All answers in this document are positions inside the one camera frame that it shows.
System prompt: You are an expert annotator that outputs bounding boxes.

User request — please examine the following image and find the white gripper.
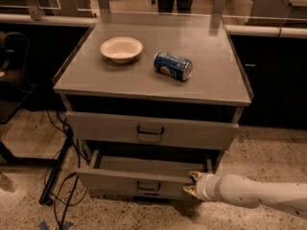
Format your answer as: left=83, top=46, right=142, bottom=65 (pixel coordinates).
left=183, top=171, right=218, bottom=201

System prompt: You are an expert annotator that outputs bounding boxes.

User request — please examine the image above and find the grey drawer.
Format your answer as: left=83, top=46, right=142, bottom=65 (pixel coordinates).
left=66, top=111, right=239, bottom=150
left=77, top=150, right=212, bottom=200

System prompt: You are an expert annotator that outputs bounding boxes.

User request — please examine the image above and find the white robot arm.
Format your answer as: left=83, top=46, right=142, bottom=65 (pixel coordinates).
left=183, top=172, right=307, bottom=219

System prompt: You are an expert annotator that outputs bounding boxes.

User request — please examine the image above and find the grey drawer cabinet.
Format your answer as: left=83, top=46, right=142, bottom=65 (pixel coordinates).
left=52, top=11, right=255, bottom=204

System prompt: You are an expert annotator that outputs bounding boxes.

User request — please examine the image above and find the grey top drawer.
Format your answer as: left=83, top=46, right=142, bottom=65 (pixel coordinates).
left=66, top=111, right=239, bottom=150

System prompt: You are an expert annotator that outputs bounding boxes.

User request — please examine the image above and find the blue pepsi can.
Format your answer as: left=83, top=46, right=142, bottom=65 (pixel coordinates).
left=153, top=52, right=193, bottom=81

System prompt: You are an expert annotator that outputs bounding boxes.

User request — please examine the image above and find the white paper bowl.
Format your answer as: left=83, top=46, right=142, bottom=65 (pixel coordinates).
left=100, top=37, right=143, bottom=64

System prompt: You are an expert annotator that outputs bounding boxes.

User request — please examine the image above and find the black stand leg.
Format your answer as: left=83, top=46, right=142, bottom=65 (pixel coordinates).
left=38, top=128, right=73, bottom=205

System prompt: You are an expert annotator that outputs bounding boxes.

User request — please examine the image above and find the blue floor tape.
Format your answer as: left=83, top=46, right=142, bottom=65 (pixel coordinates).
left=37, top=220, right=75, bottom=230

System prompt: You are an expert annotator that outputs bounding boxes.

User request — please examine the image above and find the black chair at left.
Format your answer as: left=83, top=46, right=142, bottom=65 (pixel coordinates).
left=0, top=32, right=35, bottom=125

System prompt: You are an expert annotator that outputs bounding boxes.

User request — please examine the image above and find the black floor cable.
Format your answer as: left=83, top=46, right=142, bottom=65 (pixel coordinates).
left=42, top=109, right=91, bottom=230

